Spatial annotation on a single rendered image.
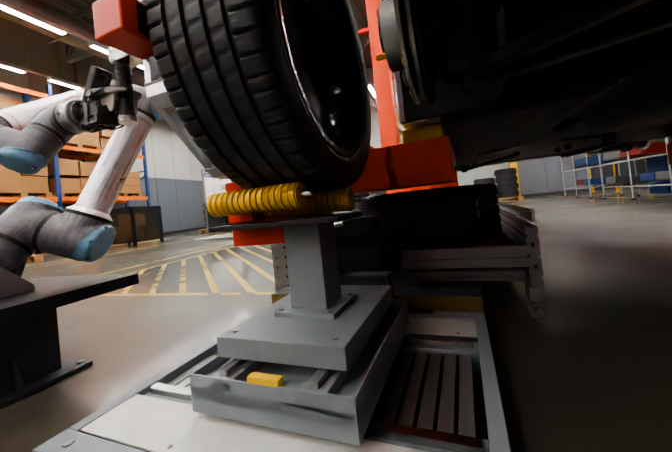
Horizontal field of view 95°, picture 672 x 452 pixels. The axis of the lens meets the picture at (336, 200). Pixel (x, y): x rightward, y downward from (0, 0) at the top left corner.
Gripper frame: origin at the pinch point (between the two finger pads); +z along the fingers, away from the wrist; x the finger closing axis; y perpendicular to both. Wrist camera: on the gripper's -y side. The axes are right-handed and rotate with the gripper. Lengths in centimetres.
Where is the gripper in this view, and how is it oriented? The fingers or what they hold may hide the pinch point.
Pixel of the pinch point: (130, 90)
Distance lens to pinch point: 99.5
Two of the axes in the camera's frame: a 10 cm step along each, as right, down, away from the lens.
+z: 9.2, -1.1, -3.8
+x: -3.8, 0.2, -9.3
